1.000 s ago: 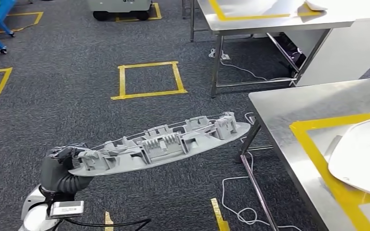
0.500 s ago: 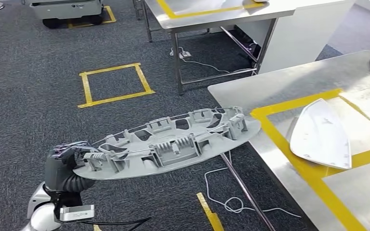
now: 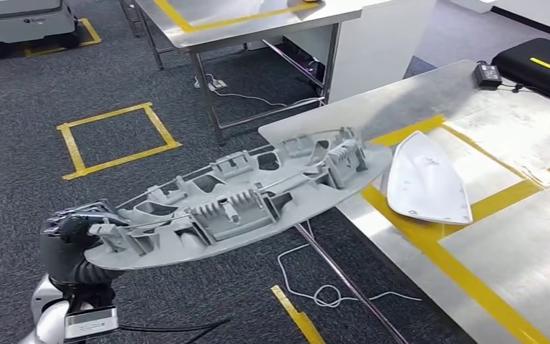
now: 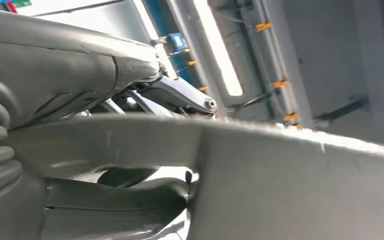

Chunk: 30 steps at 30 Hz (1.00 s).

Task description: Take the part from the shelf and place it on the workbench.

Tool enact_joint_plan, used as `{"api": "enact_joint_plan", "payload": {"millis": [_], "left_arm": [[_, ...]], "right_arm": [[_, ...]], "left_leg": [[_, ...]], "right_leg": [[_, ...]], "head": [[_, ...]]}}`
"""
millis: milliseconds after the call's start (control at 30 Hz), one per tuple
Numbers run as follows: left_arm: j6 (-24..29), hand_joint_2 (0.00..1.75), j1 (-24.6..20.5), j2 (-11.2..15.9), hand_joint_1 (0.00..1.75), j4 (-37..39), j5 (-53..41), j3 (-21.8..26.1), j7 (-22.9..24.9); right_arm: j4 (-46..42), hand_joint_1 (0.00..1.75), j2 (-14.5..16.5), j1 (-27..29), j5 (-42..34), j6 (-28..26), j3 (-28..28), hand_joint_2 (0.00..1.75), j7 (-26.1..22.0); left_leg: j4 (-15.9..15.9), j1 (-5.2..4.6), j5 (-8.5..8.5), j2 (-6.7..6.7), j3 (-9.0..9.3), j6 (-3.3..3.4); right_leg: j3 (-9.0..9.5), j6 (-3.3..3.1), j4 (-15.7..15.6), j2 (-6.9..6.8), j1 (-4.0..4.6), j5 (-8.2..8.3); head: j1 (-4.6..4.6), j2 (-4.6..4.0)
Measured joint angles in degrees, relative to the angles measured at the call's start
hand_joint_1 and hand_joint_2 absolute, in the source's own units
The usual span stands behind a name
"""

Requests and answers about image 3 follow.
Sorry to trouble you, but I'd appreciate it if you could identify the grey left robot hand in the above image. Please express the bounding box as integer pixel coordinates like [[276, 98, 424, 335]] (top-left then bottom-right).
[[39, 199, 131, 286]]

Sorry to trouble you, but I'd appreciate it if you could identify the grey plastic hubcap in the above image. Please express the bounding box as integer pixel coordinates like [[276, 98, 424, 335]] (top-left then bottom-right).
[[84, 125, 394, 272]]

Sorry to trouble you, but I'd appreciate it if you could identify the white plastic shell part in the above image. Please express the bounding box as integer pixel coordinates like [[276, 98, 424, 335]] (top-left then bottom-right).
[[386, 130, 474, 226]]

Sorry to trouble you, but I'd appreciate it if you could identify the stainless steel workbench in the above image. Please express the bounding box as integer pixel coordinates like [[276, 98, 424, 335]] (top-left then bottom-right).
[[257, 59, 550, 344]]

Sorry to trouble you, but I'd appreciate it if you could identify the yellow floor tape square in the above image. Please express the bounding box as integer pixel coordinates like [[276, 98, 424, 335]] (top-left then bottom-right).
[[57, 102, 183, 182]]

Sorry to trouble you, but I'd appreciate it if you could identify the yellow floor tape strip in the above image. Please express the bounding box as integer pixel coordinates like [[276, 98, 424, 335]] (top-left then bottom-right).
[[270, 285, 327, 344]]

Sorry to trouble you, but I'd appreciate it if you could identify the yellow tape outline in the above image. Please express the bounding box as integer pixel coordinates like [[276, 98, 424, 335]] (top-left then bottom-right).
[[153, 0, 324, 33]]

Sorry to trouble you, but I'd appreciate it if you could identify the small yellow tape rectangle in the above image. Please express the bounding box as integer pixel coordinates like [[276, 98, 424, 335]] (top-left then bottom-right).
[[360, 113, 544, 243]]

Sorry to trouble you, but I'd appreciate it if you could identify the white cabinet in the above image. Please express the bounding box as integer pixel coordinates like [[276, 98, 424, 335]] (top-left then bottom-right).
[[284, 0, 438, 104]]

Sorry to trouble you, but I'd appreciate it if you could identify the large yellow tape rectangle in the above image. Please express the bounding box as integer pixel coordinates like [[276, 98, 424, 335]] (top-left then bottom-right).
[[438, 154, 550, 344]]

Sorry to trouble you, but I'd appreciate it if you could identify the black power adapter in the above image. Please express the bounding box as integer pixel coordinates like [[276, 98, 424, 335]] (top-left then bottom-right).
[[473, 62, 503, 90]]

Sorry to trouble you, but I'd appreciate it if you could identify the black carrying case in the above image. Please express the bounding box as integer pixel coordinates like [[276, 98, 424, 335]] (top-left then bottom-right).
[[491, 37, 550, 102]]

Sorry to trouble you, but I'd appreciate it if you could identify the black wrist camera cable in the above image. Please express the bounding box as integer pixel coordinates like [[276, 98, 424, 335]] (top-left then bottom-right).
[[115, 317, 232, 344]]

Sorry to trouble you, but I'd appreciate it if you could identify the white floor cable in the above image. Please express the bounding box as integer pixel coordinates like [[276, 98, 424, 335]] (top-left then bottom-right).
[[276, 219, 423, 310]]

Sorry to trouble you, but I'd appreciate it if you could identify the yellow floor tape frame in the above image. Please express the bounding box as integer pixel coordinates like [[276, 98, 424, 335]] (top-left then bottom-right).
[[22, 18, 102, 58]]

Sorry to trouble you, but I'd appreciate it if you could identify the white socket with cable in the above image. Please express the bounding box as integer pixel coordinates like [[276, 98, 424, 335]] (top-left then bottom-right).
[[193, 72, 327, 109]]

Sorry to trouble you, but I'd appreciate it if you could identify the black adapter cable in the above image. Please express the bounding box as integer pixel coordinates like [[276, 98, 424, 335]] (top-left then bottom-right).
[[498, 81, 550, 106]]

